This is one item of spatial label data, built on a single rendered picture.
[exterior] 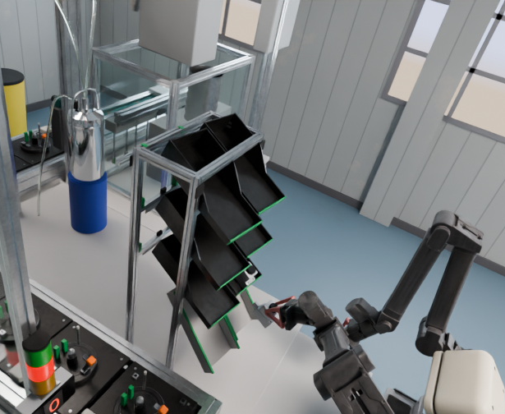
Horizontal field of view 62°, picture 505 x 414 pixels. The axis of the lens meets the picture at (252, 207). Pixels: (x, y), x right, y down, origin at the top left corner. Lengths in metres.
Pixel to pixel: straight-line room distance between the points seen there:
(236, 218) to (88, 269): 0.92
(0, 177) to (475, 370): 1.09
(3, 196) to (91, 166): 1.12
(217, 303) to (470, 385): 0.69
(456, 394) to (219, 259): 0.67
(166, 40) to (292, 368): 1.45
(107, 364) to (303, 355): 0.71
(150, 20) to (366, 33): 2.20
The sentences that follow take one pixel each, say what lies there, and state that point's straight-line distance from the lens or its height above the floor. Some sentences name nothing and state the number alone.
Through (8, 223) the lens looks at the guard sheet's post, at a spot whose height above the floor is 1.70.
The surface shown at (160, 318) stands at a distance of 1.69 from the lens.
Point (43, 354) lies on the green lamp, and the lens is 0.96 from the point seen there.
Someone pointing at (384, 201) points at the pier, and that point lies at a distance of 4.09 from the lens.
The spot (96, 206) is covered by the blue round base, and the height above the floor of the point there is 1.01.
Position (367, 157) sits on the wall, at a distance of 4.06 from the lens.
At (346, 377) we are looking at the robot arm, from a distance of 0.81.
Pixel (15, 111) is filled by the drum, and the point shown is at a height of 0.30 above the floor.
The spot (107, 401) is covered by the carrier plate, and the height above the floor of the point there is 0.97.
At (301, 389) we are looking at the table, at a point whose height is 0.86.
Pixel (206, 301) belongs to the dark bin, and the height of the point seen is 1.22.
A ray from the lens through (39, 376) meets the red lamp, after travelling 1.02.
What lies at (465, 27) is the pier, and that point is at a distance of 3.62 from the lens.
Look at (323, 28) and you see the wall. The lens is 3.94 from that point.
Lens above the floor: 2.18
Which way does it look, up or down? 35 degrees down
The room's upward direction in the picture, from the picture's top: 14 degrees clockwise
